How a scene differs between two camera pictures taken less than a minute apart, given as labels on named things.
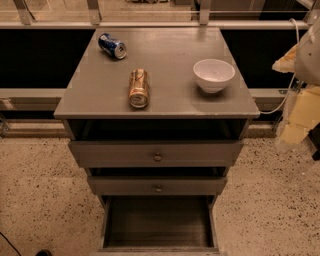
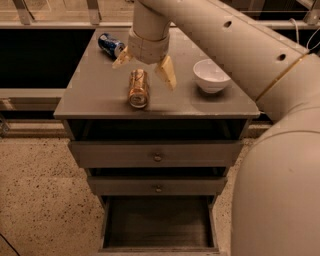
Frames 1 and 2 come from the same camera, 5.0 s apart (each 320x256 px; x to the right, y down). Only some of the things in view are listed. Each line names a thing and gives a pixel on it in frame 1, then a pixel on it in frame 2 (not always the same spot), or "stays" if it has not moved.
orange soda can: [138, 90] stays
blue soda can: [113, 47] stays
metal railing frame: [307, 21] stays
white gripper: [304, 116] -> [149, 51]
